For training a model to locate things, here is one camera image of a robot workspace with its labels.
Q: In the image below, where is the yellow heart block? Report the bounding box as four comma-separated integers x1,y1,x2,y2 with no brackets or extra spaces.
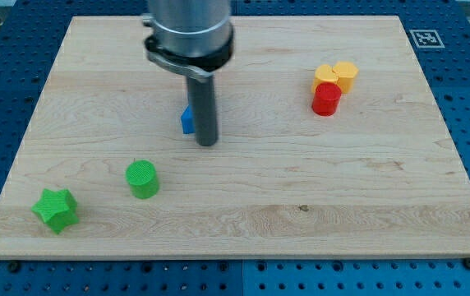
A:
311,64,339,94

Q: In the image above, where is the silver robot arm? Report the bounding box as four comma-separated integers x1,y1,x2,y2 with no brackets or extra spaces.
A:
142,0,235,146

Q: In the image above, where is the yellow hexagon block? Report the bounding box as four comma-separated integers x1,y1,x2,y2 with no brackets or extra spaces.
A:
332,61,359,94

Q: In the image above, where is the wooden board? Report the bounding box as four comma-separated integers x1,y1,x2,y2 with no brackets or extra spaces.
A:
0,16,470,261

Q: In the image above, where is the white fiducial marker tag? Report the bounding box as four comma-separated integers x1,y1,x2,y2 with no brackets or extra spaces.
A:
409,29,445,49

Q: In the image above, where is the blue cube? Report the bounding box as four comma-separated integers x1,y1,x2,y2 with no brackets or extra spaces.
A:
180,105,195,134

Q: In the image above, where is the green star block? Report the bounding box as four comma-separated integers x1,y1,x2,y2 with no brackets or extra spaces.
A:
31,188,79,234

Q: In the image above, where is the green cylinder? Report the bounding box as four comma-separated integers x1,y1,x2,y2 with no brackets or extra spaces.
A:
125,160,159,199

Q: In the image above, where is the red cylinder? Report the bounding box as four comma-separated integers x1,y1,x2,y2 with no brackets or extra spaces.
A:
311,82,342,116

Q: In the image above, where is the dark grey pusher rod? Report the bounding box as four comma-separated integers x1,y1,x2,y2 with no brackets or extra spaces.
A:
186,77,218,146

